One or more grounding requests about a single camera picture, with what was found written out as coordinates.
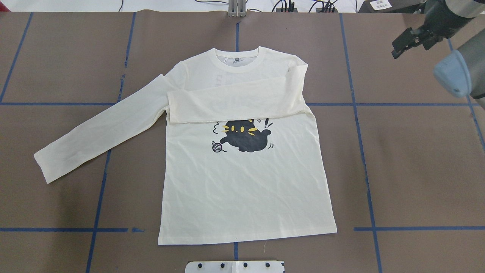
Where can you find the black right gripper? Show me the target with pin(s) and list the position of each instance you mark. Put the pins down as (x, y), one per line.
(440, 21)

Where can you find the cream long-sleeve cat shirt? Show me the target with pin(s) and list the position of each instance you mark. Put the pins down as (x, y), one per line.
(243, 160)

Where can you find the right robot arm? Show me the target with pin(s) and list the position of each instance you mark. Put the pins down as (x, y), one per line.
(462, 72)

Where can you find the aluminium frame post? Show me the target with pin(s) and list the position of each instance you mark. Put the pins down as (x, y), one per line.
(237, 8)

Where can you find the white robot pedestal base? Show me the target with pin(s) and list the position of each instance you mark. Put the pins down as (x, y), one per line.
(251, 266)

